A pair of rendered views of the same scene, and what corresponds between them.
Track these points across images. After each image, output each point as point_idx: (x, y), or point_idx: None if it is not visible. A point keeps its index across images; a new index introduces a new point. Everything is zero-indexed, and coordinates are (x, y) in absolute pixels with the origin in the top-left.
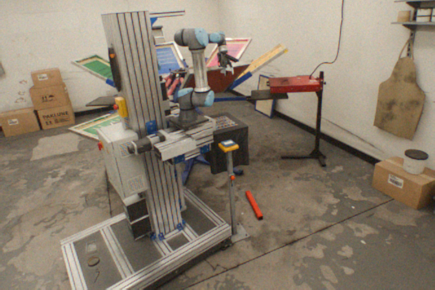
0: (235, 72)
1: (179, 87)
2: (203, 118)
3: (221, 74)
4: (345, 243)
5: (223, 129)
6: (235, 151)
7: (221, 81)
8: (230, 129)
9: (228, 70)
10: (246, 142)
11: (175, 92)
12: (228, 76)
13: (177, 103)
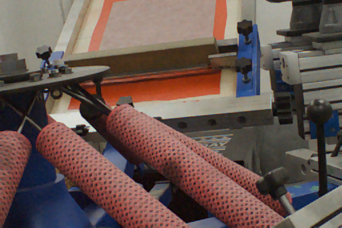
0: (106, 0)
1: (76, 202)
2: (284, 29)
3: None
4: None
5: (196, 136)
6: (180, 203)
7: (123, 31)
8: (184, 134)
9: None
10: (148, 184)
11: (256, 59)
12: (113, 15)
13: (288, 54)
